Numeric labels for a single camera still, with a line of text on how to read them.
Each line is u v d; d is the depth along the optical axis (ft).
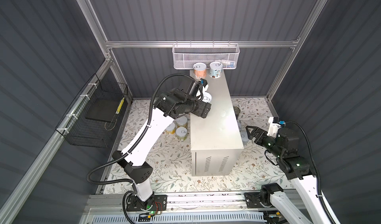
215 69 2.59
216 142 1.90
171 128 3.16
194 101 1.84
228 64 2.92
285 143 1.67
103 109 2.47
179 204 2.43
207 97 2.15
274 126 2.07
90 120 2.37
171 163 2.84
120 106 2.62
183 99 1.57
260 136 2.03
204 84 1.90
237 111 3.26
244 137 1.99
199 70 2.62
